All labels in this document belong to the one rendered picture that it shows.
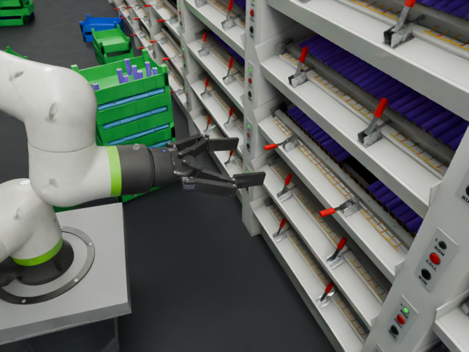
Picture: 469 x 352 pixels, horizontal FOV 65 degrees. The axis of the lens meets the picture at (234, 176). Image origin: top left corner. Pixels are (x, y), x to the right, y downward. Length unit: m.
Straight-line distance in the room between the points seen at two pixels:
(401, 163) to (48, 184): 0.60
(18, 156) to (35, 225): 1.25
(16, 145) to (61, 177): 1.64
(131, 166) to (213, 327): 0.75
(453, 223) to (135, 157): 0.52
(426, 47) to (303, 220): 0.61
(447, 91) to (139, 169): 0.49
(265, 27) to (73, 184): 0.64
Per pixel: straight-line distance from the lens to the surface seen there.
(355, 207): 0.87
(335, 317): 1.16
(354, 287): 0.99
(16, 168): 2.10
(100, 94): 1.41
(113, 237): 1.12
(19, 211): 0.93
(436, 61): 0.63
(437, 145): 0.72
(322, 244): 1.05
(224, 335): 1.27
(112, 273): 1.04
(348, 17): 0.77
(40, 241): 0.99
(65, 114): 0.59
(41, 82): 0.60
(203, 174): 0.71
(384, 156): 0.74
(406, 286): 0.79
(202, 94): 1.68
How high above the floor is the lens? 1.14
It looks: 40 degrees down
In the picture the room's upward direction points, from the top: straight up
